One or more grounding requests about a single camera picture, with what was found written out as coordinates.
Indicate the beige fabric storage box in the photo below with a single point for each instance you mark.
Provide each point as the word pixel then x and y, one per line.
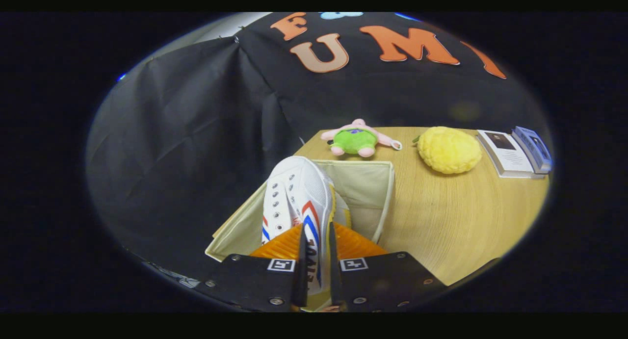
pixel 365 187

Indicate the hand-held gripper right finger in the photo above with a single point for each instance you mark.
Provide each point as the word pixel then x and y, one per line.
pixel 335 280

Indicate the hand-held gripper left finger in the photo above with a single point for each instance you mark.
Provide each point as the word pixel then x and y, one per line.
pixel 300 280

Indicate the black backdrop cloth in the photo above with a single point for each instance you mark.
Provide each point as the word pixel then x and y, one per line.
pixel 186 147

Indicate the pink and green plush toy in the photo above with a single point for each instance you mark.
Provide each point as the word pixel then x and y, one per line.
pixel 354 140

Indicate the yellow round plush toy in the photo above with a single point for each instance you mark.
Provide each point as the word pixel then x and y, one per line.
pixel 449 150

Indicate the blue grey book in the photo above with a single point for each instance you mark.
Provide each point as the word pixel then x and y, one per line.
pixel 535 150

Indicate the white booklet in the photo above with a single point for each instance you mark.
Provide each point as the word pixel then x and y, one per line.
pixel 510 155

